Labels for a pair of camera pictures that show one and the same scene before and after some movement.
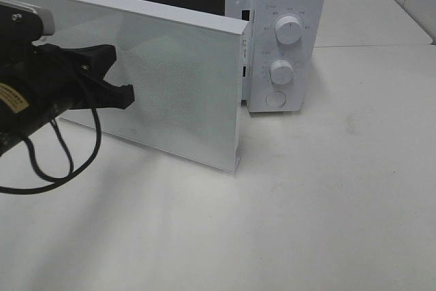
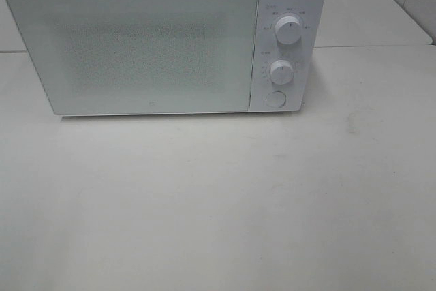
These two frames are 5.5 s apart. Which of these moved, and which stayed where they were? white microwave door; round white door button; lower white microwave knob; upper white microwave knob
Moved: white microwave door
Stayed: upper white microwave knob; lower white microwave knob; round white door button
